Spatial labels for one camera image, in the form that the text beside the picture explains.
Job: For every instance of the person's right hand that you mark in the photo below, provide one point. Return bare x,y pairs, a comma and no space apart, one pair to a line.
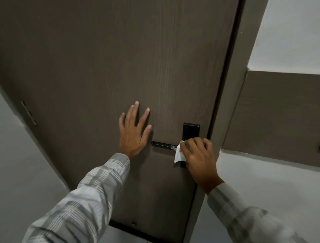
201,165

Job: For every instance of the person's left hand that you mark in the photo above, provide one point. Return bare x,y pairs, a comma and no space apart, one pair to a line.
131,140

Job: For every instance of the person's right fingers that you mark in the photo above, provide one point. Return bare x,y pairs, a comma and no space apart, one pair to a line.
196,144

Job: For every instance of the person's left middle finger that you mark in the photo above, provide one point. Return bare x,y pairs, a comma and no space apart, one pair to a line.
133,115

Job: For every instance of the person's left thumb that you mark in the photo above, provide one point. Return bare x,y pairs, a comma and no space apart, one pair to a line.
146,135

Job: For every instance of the white wipe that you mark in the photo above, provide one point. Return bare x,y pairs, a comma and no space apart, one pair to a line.
178,156

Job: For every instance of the brown wooden door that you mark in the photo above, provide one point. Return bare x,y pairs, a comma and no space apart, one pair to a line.
87,62

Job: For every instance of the person's right forearm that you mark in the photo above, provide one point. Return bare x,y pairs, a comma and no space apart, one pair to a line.
245,220

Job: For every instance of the person's left forearm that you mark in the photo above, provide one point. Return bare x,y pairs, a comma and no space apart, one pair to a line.
82,205

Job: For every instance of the metal door hinge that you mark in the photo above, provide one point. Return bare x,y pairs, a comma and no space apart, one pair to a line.
29,113

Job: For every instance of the taupe door frame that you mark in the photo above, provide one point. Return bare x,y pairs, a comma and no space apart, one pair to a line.
233,82

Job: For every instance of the brown wall panel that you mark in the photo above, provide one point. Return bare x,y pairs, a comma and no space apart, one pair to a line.
275,115

